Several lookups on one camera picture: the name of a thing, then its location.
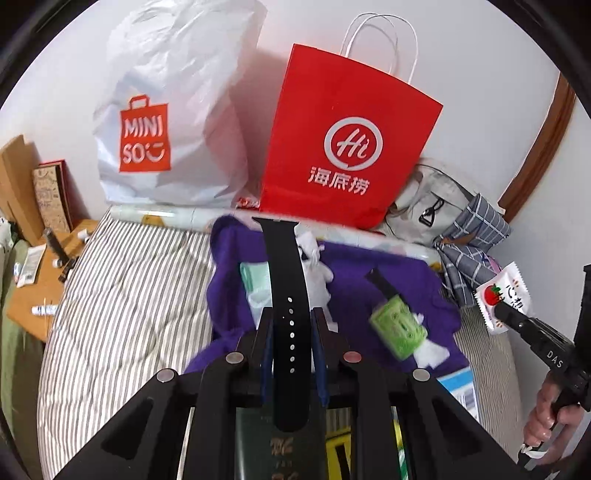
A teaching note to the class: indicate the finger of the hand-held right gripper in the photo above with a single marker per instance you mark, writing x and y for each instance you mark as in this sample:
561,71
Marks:
512,318

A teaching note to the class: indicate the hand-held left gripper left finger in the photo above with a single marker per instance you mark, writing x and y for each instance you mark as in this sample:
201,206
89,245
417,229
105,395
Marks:
265,353

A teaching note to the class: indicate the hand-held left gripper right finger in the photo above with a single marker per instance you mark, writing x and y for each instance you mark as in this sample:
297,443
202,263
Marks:
321,357

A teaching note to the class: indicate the white tomato print snack packet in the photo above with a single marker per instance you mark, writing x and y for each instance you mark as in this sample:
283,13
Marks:
496,295

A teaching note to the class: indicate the white glove with green cuff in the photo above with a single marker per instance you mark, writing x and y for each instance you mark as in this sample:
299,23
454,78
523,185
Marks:
318,277

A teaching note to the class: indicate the person's right hand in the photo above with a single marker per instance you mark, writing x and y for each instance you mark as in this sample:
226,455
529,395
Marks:
538,424

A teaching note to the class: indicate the green patterned pouch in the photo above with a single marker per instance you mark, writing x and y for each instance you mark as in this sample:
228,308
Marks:
397,327

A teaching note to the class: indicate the white cloth piece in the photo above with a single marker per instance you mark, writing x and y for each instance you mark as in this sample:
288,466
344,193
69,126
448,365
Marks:
431,355

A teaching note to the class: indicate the blue white packet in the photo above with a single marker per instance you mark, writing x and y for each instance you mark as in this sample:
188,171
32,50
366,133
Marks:
459,392

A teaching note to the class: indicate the yellow black item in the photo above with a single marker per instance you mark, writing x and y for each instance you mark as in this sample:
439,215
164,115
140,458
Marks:
339,450

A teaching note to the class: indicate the grey plaid cloth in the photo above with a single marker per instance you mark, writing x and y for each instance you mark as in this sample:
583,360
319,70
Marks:
471,230

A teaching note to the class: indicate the purple towel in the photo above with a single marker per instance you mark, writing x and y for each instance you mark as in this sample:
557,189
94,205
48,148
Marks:
351,263

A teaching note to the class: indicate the dark green box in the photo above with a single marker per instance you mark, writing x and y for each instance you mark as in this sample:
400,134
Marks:
258,452

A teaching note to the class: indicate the grey backpack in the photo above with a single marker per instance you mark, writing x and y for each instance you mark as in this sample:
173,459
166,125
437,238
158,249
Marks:
415,203

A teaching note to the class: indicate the red white packet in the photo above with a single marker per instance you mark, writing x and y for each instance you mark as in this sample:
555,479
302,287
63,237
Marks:
245,201

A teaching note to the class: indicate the striped mattress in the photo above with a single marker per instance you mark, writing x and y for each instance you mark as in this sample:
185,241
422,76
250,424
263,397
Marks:
115,300

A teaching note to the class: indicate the rolled patterned white mat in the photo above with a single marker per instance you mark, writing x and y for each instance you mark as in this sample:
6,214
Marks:
157,214

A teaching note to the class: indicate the small white bottle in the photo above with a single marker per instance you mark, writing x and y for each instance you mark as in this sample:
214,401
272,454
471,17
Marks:
84,234

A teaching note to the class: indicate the red paper bag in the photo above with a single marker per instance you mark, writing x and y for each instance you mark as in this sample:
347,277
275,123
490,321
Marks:
300,138

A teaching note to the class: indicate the small white tube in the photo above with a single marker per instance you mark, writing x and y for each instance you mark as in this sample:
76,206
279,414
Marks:
44,309

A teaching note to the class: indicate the wooden nightstand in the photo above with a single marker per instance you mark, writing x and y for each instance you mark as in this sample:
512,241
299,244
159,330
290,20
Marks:
32,323

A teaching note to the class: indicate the black cylinder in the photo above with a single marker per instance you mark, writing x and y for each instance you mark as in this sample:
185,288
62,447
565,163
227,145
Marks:
56,244

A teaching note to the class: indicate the olive green cloth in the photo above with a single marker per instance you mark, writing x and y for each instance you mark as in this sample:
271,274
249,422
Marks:
14,332

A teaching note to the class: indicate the patterned brown book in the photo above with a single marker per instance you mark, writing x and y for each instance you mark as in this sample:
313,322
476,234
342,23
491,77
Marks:
48,198

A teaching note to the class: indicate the white plastic shopping bag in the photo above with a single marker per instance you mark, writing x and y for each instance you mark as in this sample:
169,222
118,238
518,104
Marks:
184,92

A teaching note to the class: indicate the brown cardboard sheet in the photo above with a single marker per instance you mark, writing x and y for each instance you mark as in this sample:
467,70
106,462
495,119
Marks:
18,184

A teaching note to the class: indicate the wooden door frame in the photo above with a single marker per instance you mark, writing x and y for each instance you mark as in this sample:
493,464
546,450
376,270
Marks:
545,147

